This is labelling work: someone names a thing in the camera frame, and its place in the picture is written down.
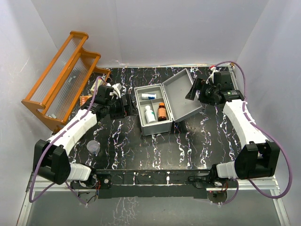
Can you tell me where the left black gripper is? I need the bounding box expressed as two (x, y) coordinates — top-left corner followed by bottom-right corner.
(105, 94), (138, 120)

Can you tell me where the white medicine bottle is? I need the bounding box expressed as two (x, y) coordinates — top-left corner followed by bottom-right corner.
(145, 105), (156, 123)

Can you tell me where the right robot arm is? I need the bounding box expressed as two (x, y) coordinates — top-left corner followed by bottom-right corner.
(185, 70), (280, 187)

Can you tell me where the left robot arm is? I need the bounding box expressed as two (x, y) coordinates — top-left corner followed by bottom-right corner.
(33, 83), (137, 188)

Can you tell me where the orange patterned box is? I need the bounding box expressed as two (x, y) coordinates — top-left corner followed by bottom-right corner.
(79, 95), (92, 106)

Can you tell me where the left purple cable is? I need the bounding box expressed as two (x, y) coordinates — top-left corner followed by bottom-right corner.
(28, 76), (111, 205)

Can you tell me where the blue white bandage roll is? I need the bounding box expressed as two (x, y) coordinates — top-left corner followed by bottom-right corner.
(141, 93), (157, 100)

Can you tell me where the brown medicine bottle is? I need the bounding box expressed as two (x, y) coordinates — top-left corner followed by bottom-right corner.
(158, 102), (167, 121)

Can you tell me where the purple cable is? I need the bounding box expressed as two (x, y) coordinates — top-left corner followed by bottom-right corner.
(28, 76), (111, 205)
(211, 61), (293, 205)

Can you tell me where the clear round container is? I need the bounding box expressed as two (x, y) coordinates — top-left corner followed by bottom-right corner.
(87, 140), (100, 155)

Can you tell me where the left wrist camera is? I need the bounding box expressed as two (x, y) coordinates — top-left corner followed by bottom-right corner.
(110, 83), (123, 99)

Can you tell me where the wooden shelf rack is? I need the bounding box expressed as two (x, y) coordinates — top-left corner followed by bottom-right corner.
(22, 31), (111, 133)

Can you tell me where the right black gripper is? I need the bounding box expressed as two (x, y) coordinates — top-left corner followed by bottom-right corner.
(185, 79), (218, 105)

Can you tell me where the grey metal case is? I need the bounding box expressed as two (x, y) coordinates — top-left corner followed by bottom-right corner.
(134, 68), (202, 136)

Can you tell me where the grey plastic tray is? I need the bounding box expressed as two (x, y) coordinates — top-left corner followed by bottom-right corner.
(135, 85), (171, 126)

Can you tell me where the green white medicine box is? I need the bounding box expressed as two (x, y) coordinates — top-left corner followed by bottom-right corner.
(90, 79), (103, 95)

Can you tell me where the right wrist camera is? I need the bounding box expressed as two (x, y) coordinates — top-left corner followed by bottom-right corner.
(206, 65), (219, 85)

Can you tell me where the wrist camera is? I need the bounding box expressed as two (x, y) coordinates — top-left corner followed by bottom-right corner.
(110, 83), (123, 99)
(206, 65), (219, 85)

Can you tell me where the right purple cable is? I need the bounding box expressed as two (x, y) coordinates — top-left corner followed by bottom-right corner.
(211, 61), (293, 205)

